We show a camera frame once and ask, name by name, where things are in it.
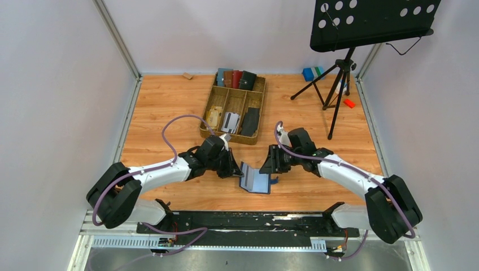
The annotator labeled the small wooden block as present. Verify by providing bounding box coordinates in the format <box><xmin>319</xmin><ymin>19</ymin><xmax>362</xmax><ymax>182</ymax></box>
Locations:
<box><xmin>182</xmin><ymin>72</ymin><xmax>193</xmax><ymax>80</ymax></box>

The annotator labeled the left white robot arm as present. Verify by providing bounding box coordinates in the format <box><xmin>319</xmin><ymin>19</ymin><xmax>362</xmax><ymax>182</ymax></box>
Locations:
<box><xmin>86</xmin><ymin>135</ymin><xmax>243</xmax><ymax>229</ymax></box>

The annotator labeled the brown card holder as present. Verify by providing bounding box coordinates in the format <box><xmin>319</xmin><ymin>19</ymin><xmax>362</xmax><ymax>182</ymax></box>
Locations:
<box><xmin>223</xmin><ymin>70</ymin><xmax>233</xmax><ymax>88</ymax></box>

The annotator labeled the black card holder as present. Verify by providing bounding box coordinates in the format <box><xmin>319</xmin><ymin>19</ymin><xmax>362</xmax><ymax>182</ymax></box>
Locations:
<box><xmin>238</xmin><ymin>71</ymin><xmax>257</xmax><ymax>90</ymax></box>

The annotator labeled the black music stand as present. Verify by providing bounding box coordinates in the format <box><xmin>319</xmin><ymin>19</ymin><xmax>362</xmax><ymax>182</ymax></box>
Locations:
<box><xmin>306</xmin><ymin>0</ymin><xmax>441</xmax><ymax>126</ymax></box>

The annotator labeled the blue green block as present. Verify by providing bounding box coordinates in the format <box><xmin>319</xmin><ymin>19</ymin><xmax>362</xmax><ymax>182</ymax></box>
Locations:
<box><xmin>302</xmin><ymin>66</ymin><xmax>325</xmax><ymax>82</ymax></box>

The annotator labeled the white slotted cable duct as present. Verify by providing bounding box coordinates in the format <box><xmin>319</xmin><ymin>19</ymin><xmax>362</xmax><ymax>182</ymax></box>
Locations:
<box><xmin>92</xmin><ymin>231</ymin><xmax>326</xmax><ymax>252</ymax></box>

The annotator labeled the red card holder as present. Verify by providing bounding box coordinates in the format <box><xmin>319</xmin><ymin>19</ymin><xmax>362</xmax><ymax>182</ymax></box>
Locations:
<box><xmin>232</xmin><ymin>70</ymin><xmax>243</xmax><ymax>89</ymax></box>

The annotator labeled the teal card holder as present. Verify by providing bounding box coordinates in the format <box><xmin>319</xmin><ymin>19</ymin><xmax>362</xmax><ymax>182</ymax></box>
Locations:
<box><xmin>216</xmin><ymin>68</ymin><xmax>232</xmax><ymax>87</ymax></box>

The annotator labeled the red block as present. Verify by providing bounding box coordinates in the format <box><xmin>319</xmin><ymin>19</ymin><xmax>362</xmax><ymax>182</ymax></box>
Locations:
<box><xmin>343</xmin><ymin>99</ymin><xmax>356</xmax><ymax>108</ymax></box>

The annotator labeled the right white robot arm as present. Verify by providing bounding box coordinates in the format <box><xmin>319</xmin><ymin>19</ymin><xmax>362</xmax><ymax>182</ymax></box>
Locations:
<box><xmin>259</xmin><ymin>121</ymin><xmax>423</xmax><ymax>244</ymax></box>

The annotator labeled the dark blue card holder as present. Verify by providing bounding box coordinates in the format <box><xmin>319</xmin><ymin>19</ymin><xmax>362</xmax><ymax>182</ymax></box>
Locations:
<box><xmin>239</xmin><ymin>162</ymin><xmax>278</xmax><ymax>194</ymax></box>

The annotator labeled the woven wicker tray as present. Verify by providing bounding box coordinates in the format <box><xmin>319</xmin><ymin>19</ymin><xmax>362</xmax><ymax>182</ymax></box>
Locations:
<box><xmin>202</xmin><ymin>75</ymin><xmax>267</xmax><ymax>145</ymax></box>

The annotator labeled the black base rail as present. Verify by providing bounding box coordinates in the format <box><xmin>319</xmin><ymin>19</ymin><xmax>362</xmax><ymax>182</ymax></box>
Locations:
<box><xmin>160</xmin><ymin>211</ymin><xmax>360</xmax><ymax>240</ymax></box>

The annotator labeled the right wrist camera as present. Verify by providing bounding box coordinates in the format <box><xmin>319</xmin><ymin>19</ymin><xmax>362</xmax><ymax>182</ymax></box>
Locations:
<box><xmin>277</xmin><ymin>128</ymin><xmax>291</xmax><ymax>147</ymax></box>

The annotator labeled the gold cards pile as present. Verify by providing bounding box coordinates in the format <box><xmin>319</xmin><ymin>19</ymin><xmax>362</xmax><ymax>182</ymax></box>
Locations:
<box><xmin>206</xmin><ymin>106</ymin><xmax>223</xmax><ymax>130</ymax></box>

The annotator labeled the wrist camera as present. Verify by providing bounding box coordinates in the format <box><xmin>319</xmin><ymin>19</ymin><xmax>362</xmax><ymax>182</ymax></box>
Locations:
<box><xmin>219</xmin><ymin>133</ymin><xmax>231</xmax><ymax>145</ymax></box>
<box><xmin>277</xmin><ymin>128</ymin><xmax>291</xmax><ymax>147</ymax></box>

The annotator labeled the white cards pile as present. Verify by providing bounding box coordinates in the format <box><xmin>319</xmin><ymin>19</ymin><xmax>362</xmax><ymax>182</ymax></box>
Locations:
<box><xmin>220</xmin><ymin>112</ymin><xmax>241</xmax><ymax>134</ymax></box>

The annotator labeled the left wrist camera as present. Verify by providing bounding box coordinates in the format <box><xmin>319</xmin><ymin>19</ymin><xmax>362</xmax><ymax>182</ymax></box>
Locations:
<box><xmin>219</xmin><ymin>133</ymin><xmax>231</xmax><ymax>145</ymax></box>

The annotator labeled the black cards pile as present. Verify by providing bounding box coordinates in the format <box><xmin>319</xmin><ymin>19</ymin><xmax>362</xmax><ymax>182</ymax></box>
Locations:
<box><xmin>240</xmin><ymin>107</ymin><xmax>260</xmax><ymax>137</ymax></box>

